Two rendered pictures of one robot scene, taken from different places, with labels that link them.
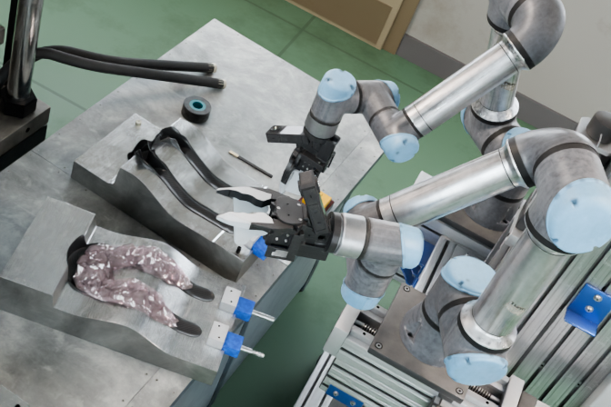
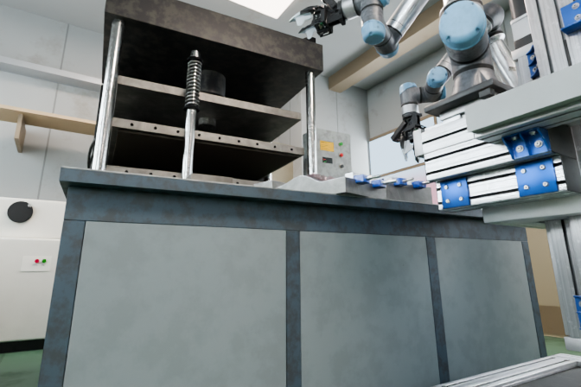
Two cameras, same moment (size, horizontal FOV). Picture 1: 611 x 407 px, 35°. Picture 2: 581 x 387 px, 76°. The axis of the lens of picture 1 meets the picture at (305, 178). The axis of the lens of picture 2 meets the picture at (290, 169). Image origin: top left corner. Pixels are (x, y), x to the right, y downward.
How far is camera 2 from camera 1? 2.23 m
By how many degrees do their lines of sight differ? 73
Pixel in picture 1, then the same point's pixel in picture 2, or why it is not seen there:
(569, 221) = not seen: outside the picture
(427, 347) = (460, 85)
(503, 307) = not seen: outside the picture
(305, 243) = (331, 17)
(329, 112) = (405, 96)
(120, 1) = not seen: hidden behind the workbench
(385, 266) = not seen: outside the picture
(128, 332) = (301, 179)
